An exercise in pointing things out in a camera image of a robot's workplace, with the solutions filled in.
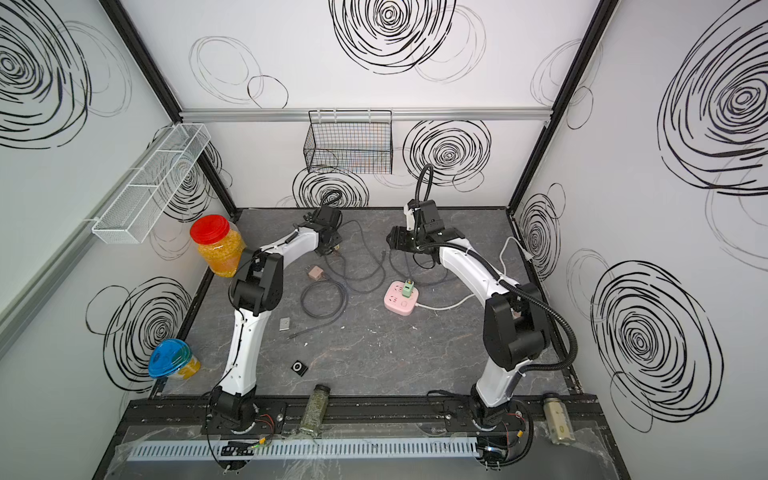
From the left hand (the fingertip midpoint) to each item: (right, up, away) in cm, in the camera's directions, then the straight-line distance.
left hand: (333, 240), depth 110 cm
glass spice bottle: (+3, -41, -38) cm, 56 cm away
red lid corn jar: (-32, 0, -18) cm, 37 cm away
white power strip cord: (+47, -18, -16) cm, 53 cm away
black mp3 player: (-4, -35, -29) cm, 45 cm away
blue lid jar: (-34, -29, -36) cm, 57 cm away
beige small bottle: (+61, -43, -39) cm, 84 cm away
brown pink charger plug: (-4, -11, -11) cm, 16 cm away
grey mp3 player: (-11, -25, -21) cm, 34 cm away
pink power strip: (+23, -19, -19) cm, 35 cm away
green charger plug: (+27, -14, -20) cm, 36 cm away
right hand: (+23, +1, -22) cm, 32 cm away
